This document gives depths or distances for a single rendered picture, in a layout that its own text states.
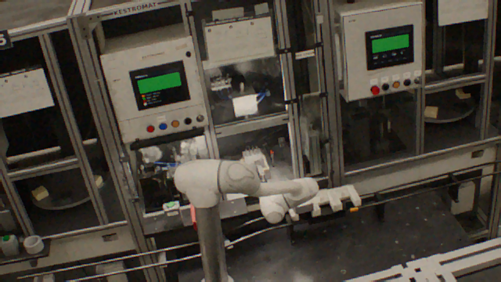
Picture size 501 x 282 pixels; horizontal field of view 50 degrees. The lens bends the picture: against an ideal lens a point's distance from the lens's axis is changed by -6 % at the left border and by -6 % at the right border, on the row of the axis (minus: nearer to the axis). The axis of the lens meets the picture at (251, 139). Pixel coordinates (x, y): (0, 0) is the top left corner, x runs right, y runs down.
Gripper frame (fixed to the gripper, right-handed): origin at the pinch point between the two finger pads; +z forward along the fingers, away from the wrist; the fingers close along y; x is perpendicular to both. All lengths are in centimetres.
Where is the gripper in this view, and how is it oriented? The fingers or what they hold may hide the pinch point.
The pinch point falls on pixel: (258, 170)
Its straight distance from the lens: 302.7
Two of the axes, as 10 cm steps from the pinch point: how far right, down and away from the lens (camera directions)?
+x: -9.8, 2.0, -0.8
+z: -1.8, -4.9, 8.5
